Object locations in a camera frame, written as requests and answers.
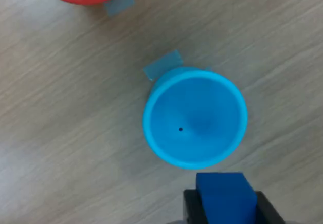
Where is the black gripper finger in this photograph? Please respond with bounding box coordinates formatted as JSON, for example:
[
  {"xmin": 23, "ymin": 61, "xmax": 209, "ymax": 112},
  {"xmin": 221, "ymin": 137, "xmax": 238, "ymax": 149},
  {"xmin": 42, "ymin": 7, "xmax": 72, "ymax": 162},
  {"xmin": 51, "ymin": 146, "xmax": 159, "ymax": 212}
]
[
  {"xmin": 183, "ymin": 189, "xmax": 210, "ymax": 224},
  {"xmin": 254, "ymin": 191, "xmax": 287, "ymax": 224}
]

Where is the blue cube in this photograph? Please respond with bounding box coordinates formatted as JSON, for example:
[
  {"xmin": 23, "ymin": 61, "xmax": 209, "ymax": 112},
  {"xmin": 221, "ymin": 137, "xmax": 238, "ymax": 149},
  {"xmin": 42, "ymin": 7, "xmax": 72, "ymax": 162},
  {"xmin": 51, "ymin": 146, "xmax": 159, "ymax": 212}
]
[{"xmin": 196, "ymin": 172, "xmax": 258, "ymax": 224}]

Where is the blue plastic cup bin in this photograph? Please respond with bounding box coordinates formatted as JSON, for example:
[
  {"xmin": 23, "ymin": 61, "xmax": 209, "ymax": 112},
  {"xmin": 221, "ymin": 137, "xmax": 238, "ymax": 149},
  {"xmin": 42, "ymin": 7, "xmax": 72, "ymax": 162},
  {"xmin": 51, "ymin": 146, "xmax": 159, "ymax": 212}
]
[{"xmin": 142, "ymin": 66, "xmax": 249, "ymax": 171}]

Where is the light blue tape piece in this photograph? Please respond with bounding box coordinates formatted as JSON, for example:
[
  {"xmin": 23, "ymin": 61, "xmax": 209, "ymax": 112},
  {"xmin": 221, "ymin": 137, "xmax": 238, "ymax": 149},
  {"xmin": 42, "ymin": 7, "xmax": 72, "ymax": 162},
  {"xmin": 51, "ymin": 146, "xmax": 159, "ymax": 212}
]
[
  {"xmin": 102, "ymin": 0, "xmax": 136, "ymax": 17},
  {"xmin": 143, "ymin": 49, "xmax": 184, "ymax": 81}
]

